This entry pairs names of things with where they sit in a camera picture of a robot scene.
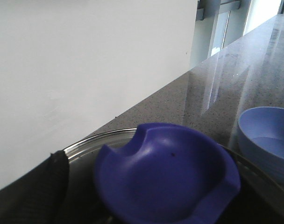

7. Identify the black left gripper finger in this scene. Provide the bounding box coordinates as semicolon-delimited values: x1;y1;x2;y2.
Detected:
0;150;69;224

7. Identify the glass pot lid blue knob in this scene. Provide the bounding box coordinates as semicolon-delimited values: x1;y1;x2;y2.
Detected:
56;123;284;224

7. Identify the light blue plastic bowl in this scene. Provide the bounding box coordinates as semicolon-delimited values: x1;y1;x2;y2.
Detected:
237;106;284;185

